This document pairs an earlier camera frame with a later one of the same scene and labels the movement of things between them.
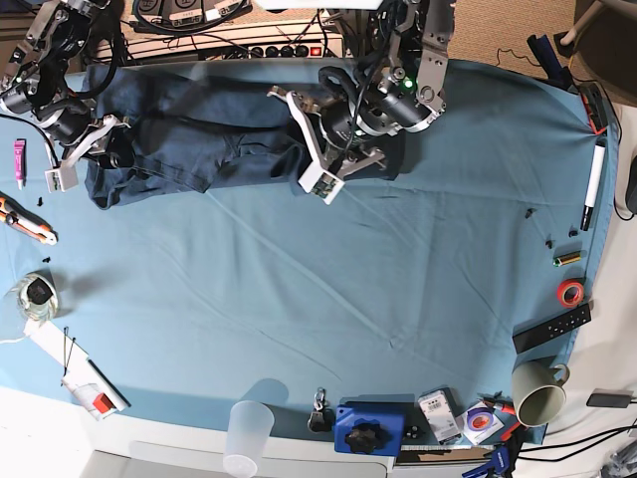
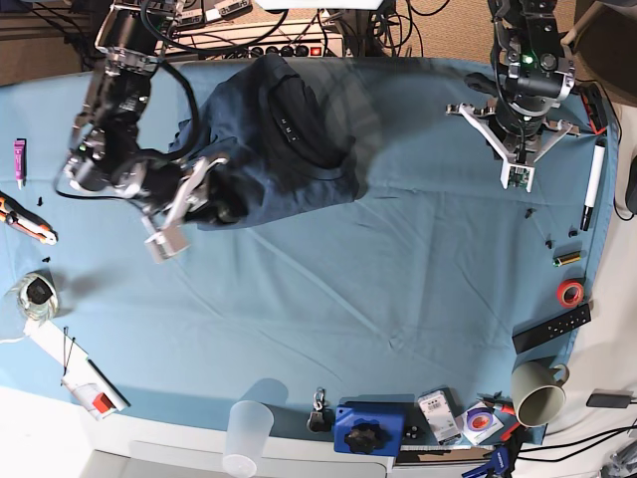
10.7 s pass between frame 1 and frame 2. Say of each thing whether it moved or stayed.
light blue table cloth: stayed
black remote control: stayed
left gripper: moved
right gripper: moved
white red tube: stayed
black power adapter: stayed
